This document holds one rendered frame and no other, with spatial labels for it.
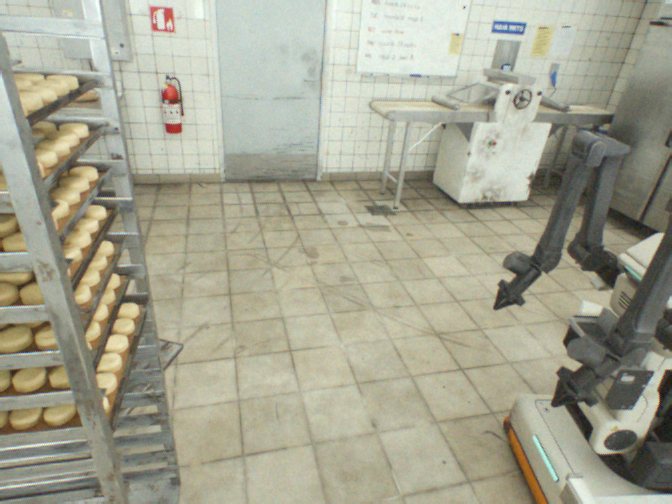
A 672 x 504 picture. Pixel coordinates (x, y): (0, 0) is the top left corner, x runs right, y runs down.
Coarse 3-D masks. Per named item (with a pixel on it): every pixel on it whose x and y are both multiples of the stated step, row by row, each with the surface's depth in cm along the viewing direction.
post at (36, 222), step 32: (0, 32) 47; (0, 64) 47; (0, 96) 48; (0, 128) 49; (0, 160) 51; (32, 160) 53; (32, 192) 54; (32, 224) 56; (32, 256) 58; (64, 288) 61; (64, 320) 63; (64, 352) 66; (96, 384) 73; (96, 416) 73; (96, 448) 77
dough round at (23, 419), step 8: (24, 408) 81; (32, 408) 81; (40, 408) 82; (16, 416) 80; (24, 416) 80; (32, 416) 80; (40, 416) 81; (16, 424) 79; (24, 424) 79; (32, 424) 80
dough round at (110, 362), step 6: (108, 354) 95; (114, 354) 95; (102, 360) 93; (108, 360) 93; (114, 360) 93; (120, 360) 94; (102, 366) 91; (108, 366) 92; (114, 366) 92; (120, 366) 94; (102, 372) 92; (108, 372) 92
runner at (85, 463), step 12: (120, 456) 86; (0, 468) 83; (12, 468) 80; (24, 468) 80; (36, 468) 81; (48, 468) 81; (60, 468) 82; (72, 468) 83; (84, 468) 83; (0, 480) 81
